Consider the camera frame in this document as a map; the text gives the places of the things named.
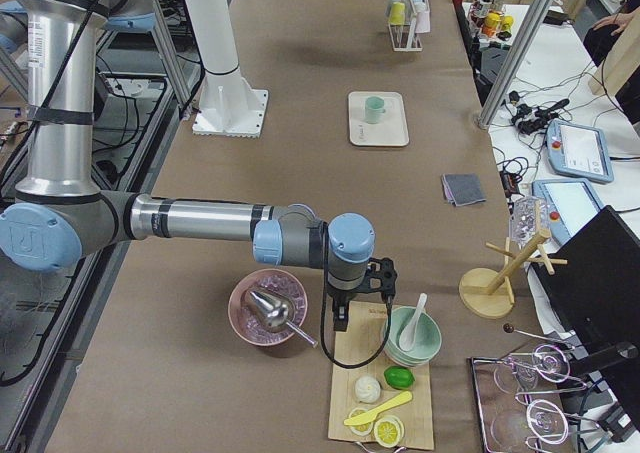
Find green top bowl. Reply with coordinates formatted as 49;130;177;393
384;306;442;367

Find bamboo cutting board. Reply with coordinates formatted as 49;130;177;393
327;300;435;448

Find lower stacked bowls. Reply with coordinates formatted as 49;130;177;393
384;339;441;367

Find clear glass mug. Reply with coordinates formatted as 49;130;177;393
509;196;549;247

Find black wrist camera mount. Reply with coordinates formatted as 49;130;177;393
367;257;397;303

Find green lime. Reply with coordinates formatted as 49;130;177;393
383;366;415;390

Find pink cup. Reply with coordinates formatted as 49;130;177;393
415;10;431;34

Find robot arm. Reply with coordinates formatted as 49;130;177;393
1;0;375;331

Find black monitor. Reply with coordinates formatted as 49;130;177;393
529;204;640;374

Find aluminium frame post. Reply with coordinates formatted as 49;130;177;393
477;0;553;130

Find grey blue cup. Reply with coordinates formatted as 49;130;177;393
386;0;401;15

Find cream rabbit tray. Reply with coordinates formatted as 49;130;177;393
348;91;409;147

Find lemon slice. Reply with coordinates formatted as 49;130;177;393
373;415;405;448

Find yellow cup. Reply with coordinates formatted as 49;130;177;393
388;1;406;26

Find grey folded cloth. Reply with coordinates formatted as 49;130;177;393
441;174;486;207

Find white wire cup rack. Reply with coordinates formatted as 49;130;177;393
386;0;424;52

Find white steamed bun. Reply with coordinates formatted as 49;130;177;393
354;375;381;404

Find blue teach pendant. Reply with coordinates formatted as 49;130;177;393
546;119;614;184

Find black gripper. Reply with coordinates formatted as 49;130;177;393
326;278;358;331

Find white ceramic spoon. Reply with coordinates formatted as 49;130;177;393
398;292;428;352

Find sage green cup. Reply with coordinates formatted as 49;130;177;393
364;96;386;124

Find person in black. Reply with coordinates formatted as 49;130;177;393
583;6;639;66

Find wire glass rack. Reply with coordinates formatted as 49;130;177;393
467;322;640;453

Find wooden mug tree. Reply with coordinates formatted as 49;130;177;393
458;228;568;319

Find light blue cup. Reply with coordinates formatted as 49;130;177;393
411;0;429;15

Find pink ribbed bowl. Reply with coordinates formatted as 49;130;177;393
228;268;308;346

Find bottles group on side table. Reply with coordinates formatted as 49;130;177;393
467;0;514;42

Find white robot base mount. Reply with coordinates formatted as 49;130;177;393
185;0;269;138

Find yellow plastic knife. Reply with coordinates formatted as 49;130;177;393
343;391;413;427

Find steel cone jigger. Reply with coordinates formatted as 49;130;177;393
245;287;318;348

